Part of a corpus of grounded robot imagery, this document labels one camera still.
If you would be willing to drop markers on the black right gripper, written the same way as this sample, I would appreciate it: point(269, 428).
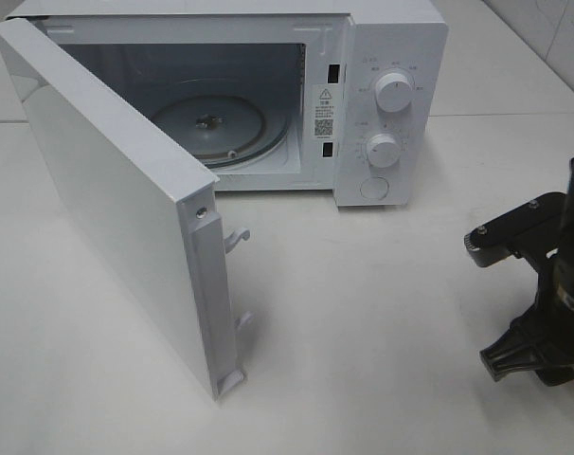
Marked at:
point(541, 232)

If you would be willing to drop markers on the round white door-release button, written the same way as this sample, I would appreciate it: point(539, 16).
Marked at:
point(375, 188)

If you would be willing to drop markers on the white upper power knob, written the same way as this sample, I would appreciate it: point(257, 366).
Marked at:
point(393, 91)

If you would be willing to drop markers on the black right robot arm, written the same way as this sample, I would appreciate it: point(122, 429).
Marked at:
point(541, 232)

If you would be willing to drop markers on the white microwave door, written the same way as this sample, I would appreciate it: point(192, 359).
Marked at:
point(147, 206)

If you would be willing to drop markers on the white timer knob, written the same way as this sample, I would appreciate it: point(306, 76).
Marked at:
point(383, 151)

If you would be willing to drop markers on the white microwave oven body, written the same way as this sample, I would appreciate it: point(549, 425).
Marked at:
point(315, 60)

